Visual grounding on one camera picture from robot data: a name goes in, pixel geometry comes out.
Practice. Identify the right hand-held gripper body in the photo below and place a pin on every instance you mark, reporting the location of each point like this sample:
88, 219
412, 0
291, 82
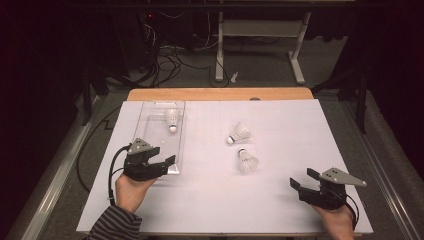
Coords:
326, 198

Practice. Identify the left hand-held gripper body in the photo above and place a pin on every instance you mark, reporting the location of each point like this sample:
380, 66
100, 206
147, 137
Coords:
140, 170

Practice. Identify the clear plastic tray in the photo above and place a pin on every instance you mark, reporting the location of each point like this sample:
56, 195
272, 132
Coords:
153, 130

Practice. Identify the white shuttlecock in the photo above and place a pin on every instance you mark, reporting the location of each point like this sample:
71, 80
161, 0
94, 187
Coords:
248, 162
240, 132
172, 117

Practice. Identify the person's left hand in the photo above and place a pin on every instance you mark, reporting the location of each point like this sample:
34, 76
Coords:
130, 195

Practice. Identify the person's right hand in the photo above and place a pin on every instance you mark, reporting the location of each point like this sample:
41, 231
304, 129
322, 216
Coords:
337, 223

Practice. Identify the black metal stand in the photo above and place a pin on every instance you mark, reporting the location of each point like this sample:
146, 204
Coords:
361, 100
87, 96

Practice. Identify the small white floor scrap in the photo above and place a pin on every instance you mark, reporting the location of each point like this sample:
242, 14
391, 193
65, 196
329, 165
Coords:
234, 77

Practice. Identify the black computer tower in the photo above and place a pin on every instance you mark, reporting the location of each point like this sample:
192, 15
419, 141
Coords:
136, 40

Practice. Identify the aluminium floor rail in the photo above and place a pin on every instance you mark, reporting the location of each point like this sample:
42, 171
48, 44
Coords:
56, 173
383, 173

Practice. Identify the white metal desk frame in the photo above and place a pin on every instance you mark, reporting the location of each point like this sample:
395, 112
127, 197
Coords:
260, 28

